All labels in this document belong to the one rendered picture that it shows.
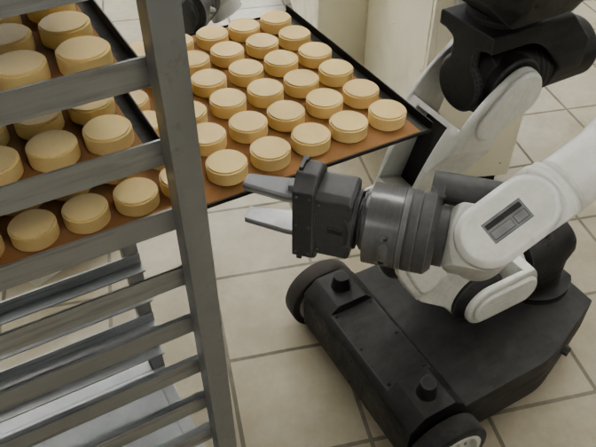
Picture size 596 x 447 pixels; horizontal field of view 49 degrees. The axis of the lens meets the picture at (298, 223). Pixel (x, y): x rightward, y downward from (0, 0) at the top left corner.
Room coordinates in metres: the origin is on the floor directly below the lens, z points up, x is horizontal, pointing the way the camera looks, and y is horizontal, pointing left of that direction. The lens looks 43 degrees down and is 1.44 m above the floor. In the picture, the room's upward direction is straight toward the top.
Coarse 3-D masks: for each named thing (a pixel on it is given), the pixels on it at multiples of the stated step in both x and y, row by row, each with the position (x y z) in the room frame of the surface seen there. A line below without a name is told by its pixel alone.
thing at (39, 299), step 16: (128, 256) 0.89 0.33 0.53; (96, 272) 0.86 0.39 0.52; (112, 272) 0.88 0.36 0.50; (128, 272) 0.88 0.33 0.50; (48, 288) 0.82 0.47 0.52; (64, 288) 0.83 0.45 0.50; (80, 288) 0.84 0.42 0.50; (96, 288) 0.84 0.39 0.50; (0, 304) 0.78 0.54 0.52; (16, 304) 0.79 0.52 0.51; (32, 304) 0.80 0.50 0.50; (48, 304) 0.80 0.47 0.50; (0, 320) 0.76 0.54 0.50
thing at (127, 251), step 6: (132, 246) 0.90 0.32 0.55; (126, 252) 0.90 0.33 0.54; (132, 252) 0.90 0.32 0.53; (138, 276) 0.90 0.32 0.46; (132, 282) 0.89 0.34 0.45; (144, 306) 0.90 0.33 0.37; (150, 306) 0.91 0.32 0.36; (138, 312) 0.89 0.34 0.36; (144, 312) 0.90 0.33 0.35; (150, 360) 0.89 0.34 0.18; (156, 360) 0.90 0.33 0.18; (162, 360) 0.91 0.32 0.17; (156, 366) 0.90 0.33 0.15
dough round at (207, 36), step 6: (198, 30) 0.95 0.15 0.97; (204, 30) 0.95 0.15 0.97; (210, 30) 0.95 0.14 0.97; (216, 30) 0.95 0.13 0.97; (222, 30) 0.95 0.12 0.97; (198, 36) 0.93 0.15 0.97; (204, 36) 0.93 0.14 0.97; (210, 36) 0.93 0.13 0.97; (216, 36) 0.93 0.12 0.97; (222, 36) 0.93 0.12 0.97; (228, 36) 0.94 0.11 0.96; (198, 42) 0.93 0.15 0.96; (204, 42) 0.92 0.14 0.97; (210, 42) 0.92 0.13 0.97; (216, 42) 0.92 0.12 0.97; (204, 48) 0.92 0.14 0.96; (210, 48) 0.92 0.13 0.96
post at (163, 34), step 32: (160, 0) 0.50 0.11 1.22; (160, 32) 0.50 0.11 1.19; (160, 64) 0.50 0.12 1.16; (160, 96) 0.50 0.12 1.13; (192, 96) 0.51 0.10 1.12; (160, 128) 0.52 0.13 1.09; (192, 128) 0.51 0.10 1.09; (192, 160) 0.51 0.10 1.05; (192, 192) 0.51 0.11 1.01; (192, 224) 0.50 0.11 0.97; (192, 256) 0.50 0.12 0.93; (192, 288) 0.50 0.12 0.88; (192, 320) 0.52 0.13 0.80; (224, 352) 0.51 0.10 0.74; (224, 384) 0.51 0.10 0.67; (224, 416) 0.51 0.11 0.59
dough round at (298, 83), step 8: (288, 72) 0.82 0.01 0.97; (296, 72) 0.82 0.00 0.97; (304, 72) 0.82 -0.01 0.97; (312, 72) 0.82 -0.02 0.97; (288, 80) 0.80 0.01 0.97; (296, 80) 0.80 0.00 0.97; (304, 80) 0.80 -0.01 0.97; (312, 80) 0.80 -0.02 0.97; (288, 88) 0.79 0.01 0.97; (296, 88) 0.78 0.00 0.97; (304, 88) 0.78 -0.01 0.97; (312, 88) 0.79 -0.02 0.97; (296, 96) 0.78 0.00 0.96; (304, 96) 0.78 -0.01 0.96
